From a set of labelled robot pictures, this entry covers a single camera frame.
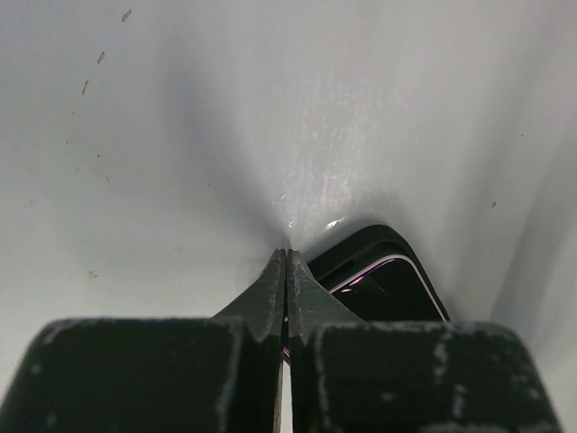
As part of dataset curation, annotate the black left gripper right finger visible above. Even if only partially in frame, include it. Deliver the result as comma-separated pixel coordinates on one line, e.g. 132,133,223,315
286,251,562,432

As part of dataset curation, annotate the white-edged smartphone black screen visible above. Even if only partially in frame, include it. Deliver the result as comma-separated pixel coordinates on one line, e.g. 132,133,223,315
330,253,449,322

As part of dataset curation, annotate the black silicone phone case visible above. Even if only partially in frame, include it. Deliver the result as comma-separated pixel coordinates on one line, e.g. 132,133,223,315
308,225,436,297

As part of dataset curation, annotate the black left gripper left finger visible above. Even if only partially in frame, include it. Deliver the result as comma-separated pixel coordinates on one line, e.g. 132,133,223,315
1,250,287,432

